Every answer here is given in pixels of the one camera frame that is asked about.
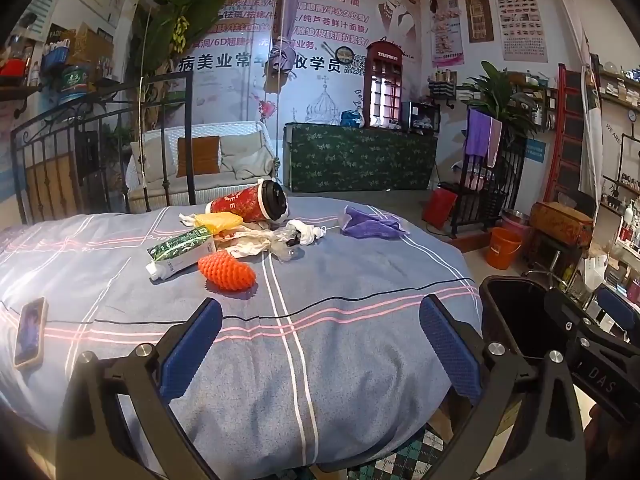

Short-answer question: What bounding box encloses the green checkered floor mat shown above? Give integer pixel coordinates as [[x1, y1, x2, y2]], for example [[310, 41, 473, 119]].
[[349, 427, 447, 480]]

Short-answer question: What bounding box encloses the black plastic trash bin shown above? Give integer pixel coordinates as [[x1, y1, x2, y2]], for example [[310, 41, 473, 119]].
[[478, 275, 557, 361]]

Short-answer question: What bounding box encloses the white wicker swing sofa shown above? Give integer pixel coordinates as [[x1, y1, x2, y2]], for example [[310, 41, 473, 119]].
[[127, 120, 281, 211]]

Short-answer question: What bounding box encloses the clear plastic bag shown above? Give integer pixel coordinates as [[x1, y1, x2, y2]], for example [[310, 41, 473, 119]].
[[270, 225, 306, 264]]

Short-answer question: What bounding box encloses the red paper cup black lid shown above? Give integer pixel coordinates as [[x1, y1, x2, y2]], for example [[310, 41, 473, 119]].
[[209, 180, 290, 224]]

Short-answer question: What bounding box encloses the green floral covered counter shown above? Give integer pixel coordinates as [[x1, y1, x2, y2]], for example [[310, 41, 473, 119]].
[[283, 122, 439, 194]]

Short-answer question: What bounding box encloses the purple hanging decoration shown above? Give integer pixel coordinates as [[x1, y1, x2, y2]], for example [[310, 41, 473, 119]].
[[264, 39, 296, 74]]

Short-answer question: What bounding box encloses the smartphone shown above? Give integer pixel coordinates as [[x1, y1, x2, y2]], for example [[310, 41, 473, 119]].
[[13, 296, 49, 370]]

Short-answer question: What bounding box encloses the black metal rack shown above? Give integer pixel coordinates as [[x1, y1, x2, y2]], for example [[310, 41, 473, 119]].
[[449, 104, 527, 239]]

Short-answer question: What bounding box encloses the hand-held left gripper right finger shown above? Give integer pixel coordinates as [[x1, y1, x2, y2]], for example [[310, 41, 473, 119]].
[[419, 294, 585, 480]]

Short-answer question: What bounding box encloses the brown patterned case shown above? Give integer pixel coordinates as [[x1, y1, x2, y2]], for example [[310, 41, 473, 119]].
[[529, 201, 596, 244]]

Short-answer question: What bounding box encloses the orange juice plastic bottle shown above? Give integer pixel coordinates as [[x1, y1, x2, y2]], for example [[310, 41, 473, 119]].
[[194, 212, 245, 235]]

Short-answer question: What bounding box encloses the orange foam fruit net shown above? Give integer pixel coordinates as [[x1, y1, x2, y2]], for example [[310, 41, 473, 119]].
[[197, 251, 257, 292]]

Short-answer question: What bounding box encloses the brown tower wall poster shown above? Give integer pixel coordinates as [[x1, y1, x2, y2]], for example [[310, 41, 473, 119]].
[[460, 0, 496, 44]]

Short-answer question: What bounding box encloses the grey striped bed sheet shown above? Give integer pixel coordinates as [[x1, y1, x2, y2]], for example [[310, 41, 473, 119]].
[[0, 195, 484, 480]]

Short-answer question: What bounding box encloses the black iron bed frame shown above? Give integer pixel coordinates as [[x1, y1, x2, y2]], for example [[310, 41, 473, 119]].
[[10, 70, 196, 227]]

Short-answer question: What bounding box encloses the metal basin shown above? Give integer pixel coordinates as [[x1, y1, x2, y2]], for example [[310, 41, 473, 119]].
[[501, 208, 531, 229]]

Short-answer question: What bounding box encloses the purple towel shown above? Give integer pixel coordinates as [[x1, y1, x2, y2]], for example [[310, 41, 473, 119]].
[[462, 107, 494, 159]]

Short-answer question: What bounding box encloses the purple snack packet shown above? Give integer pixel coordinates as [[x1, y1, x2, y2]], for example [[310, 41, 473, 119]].
[[338, 204, 410, 240]]

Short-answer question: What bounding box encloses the orange bucket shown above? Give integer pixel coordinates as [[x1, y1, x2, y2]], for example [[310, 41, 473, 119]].
[[485, 227, 524, 271]]

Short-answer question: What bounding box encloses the beige cushion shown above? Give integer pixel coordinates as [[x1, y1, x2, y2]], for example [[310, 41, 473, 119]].
[[129, 137, 179, 184], [219, 132, 274, 181]]

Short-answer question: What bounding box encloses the crumpled white napkin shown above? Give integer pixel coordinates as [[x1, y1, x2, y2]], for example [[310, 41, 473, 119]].
[[217, 227, 281, 261]]

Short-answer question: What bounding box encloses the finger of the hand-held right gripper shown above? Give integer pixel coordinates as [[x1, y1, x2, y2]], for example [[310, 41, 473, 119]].
[[595, 287, 640, 336], [544, 287, 590, 346]]

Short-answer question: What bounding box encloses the pink beauty wall poster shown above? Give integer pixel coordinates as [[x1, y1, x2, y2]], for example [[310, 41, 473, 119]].
[[430, 0, 465, 69]]

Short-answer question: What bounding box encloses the orange cushion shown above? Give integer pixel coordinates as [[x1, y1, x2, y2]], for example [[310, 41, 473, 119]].
[[175, 135, 222, 179]]

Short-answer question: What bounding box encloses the large printed wall poster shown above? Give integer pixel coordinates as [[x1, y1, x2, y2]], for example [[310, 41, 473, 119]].
[[190, 0, 424, 126]]

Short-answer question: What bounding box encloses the eyebrow chart wall poster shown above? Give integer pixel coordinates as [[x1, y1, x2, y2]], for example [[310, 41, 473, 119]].
[[492, 0, 539, 61]]

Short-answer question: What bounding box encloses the green white carton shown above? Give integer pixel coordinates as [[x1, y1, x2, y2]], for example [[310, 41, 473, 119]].
[[145, 226, 219, 281]]

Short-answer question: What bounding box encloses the crumpled white face mask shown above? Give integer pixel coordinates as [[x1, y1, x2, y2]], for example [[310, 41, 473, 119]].
[[292, 219, 327, 247]]

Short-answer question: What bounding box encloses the red ladder shelf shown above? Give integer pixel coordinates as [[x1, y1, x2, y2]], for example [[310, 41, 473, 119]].
[[542, 63, 589, 202]]

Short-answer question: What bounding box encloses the green round tub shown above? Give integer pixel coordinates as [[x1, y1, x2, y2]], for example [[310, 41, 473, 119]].
[[59, 64, 91, 94]]

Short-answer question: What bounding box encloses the black wall basket shelf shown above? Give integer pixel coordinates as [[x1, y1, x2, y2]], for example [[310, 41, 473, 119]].
[[427, 69, 459, 106]]

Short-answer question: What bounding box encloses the green potted plant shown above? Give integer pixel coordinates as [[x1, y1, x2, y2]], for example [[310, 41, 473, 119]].
[[462, 60, 539, 142]]

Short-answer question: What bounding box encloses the white hanging rope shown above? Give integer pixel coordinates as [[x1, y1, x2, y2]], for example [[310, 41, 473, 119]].
[[136, 0, 151, 213]]

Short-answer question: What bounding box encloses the black display box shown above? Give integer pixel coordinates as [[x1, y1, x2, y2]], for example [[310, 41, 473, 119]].
[[402, 101, 442, 135]]

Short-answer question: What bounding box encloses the pink towel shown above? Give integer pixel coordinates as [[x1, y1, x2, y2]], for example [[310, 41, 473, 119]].
[[487, 118, 504, 169]]

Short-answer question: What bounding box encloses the red bag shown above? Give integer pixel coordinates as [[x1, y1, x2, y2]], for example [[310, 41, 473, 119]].
[[422, 187, 459, 231]]

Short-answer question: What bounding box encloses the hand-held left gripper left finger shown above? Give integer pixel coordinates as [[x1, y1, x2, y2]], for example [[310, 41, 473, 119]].
[[56, 298, 224, 480]]

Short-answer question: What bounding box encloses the red telephone booth cabinet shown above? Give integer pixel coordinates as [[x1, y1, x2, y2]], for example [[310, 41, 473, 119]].
[[362, 39, 407, 130]]

